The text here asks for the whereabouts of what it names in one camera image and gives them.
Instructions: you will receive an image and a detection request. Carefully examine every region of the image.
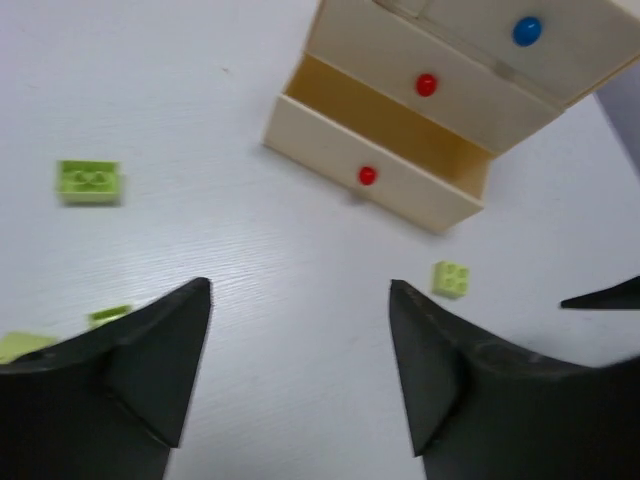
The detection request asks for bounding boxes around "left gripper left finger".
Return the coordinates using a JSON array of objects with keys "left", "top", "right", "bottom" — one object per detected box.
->
[{"left": 1, "top": 277, "right": 211, "bottom": 479}]

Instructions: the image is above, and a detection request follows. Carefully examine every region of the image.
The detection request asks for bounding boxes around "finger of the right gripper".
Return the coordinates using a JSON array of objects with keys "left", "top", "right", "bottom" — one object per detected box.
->
[{"left": 560, "top": 276, "right": 640, "bottom": 310}]

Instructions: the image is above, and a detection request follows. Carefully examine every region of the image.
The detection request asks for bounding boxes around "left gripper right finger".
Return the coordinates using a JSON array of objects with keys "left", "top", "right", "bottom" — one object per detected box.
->
[{"left": 389, "top": 280, "right": 639, "bottom": 479}]

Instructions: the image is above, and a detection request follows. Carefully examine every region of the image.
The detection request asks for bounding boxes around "pale lime square lego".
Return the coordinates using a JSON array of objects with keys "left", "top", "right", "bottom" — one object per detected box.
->
[{"left": 431, "top": 261, "right": 470, "bottom": 299}]

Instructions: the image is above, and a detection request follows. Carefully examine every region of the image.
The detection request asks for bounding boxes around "red knob drawer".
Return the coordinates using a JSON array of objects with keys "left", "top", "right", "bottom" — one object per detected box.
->
[
  {"left": 264, "top": 55, "right": 494, "bottom": 233},
  {"left": 306, "top": 0, "right": 561, "bottom": 153}
]

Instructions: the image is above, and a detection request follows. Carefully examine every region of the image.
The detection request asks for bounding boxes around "blue knob drawer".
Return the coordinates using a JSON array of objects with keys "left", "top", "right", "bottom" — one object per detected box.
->
[{"left": 424, "top": 0, "right": 640, "bottom": 96}]

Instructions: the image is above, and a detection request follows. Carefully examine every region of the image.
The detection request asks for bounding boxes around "cream drawer cabinet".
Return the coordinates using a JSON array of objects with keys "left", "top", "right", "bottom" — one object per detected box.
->
[{"left": 279, "top": 0, "right": 640, "bottom": 154}]

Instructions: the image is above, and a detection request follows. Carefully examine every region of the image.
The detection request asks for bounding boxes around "lime printed sloped lego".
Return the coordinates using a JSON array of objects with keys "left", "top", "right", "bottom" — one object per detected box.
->
[{"left": 87, "top": 305, "right": 133, "bottom": 329}]

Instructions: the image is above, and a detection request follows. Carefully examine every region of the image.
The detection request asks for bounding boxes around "lime curved lego brick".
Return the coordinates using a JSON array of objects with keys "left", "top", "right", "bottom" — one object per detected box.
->
[{"left": 0, "top": 332, "right": 58, "bottom": 365}]

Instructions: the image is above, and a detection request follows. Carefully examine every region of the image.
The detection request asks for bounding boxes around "lime printed lego brick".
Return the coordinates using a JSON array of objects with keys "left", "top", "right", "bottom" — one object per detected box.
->
[{"left": 55, "top": 159, "right": 122, "bottom": 206}]

